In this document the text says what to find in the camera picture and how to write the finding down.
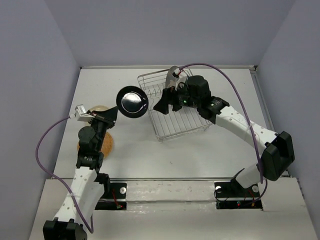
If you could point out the steel wire dish rack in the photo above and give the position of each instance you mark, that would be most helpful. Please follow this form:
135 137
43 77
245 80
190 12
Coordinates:
174 124

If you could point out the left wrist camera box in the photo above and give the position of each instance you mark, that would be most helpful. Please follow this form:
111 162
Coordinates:
81 115

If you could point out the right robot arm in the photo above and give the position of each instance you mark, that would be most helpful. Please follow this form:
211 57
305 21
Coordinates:
275 151

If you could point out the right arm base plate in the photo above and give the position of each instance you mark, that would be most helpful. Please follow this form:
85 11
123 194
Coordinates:
234 199

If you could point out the cream plate with black mark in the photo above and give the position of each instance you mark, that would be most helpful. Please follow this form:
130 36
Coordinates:
97 108

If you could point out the grey deer plate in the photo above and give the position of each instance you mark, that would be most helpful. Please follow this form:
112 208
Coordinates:
170 80

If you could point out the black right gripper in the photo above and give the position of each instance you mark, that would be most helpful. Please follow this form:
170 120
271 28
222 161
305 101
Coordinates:
169 96

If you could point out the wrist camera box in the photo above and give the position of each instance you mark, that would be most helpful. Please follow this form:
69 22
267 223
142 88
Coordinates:
81 115
180 77

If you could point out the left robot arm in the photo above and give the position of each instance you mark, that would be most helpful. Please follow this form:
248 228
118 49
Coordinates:
74 219

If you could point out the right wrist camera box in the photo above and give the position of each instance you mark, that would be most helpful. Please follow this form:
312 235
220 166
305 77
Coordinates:
180 77

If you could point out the black round plate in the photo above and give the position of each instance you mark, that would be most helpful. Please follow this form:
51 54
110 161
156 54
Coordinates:
132 102

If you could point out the round bamboo wooden plate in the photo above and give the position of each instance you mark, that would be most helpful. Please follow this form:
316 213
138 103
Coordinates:
107 145

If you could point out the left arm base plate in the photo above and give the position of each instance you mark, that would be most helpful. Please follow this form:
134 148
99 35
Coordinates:
115 199

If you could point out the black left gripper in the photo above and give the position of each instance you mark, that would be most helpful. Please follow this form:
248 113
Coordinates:
109 114

